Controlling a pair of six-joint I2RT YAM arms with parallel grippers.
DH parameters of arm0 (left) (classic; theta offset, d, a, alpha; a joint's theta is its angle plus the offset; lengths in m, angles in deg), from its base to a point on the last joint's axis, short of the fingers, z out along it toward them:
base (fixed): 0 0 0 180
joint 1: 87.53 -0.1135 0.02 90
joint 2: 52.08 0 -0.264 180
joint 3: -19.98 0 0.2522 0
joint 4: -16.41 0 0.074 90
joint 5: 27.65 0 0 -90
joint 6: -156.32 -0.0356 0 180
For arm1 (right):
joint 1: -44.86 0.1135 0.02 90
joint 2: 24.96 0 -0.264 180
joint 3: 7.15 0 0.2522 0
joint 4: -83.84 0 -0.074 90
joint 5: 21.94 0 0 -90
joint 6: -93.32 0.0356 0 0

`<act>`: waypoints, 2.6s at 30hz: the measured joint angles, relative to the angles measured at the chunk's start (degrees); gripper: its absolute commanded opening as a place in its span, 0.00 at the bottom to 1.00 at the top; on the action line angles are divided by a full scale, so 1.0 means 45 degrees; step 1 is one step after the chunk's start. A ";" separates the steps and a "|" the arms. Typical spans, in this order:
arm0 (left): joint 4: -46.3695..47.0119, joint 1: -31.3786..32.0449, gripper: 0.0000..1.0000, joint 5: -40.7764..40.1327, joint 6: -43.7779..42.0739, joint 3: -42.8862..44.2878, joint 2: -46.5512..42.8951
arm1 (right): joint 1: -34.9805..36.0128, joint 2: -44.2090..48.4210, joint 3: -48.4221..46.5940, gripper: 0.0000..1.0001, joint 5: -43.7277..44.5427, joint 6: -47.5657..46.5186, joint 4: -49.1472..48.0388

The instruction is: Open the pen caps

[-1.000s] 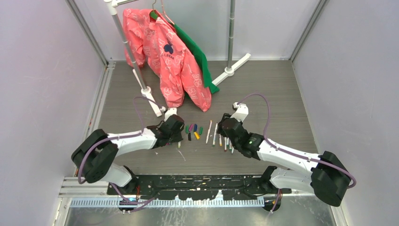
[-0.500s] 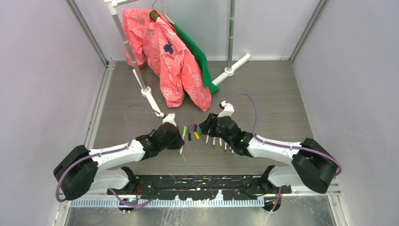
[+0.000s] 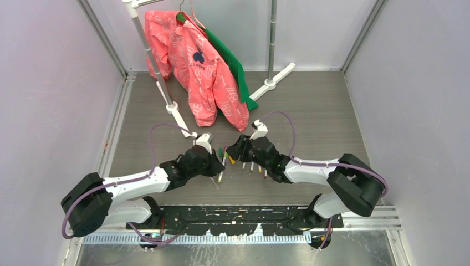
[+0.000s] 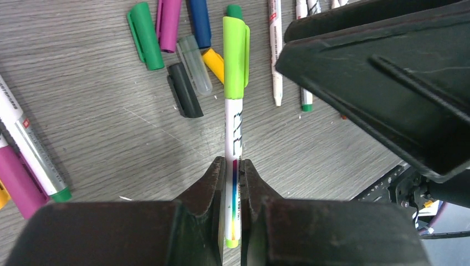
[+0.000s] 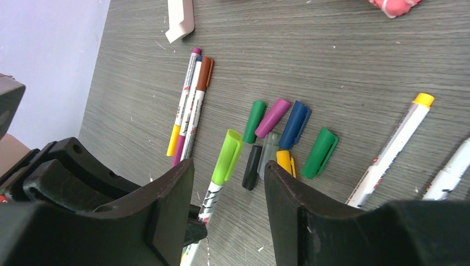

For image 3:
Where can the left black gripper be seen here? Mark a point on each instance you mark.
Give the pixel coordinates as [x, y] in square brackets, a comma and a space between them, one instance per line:
[216, 165]

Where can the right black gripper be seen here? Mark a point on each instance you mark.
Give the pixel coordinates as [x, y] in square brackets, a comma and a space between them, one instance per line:
[240, 148]

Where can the yellow pen cap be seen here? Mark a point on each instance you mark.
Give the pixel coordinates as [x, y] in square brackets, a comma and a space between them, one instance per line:
[231, 160]

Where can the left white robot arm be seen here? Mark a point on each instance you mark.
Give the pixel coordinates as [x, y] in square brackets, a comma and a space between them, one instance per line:
[88, 205]

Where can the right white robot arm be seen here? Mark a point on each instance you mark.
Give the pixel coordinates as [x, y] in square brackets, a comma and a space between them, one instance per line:
[355, 186]

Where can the green garment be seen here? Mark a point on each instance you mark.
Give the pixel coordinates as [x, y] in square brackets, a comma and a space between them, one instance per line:
[201, 99]

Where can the pink patterned jacket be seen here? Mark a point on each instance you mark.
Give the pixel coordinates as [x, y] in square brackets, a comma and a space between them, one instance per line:
[166, 35]

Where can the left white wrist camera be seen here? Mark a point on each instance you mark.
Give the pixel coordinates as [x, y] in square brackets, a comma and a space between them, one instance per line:
[203, 140]

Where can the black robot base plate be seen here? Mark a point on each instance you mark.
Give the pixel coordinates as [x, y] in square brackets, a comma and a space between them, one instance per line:
[235, 220]

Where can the white ribbed cable duct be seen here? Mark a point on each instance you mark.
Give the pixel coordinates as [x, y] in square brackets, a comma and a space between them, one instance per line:
[257, 238]

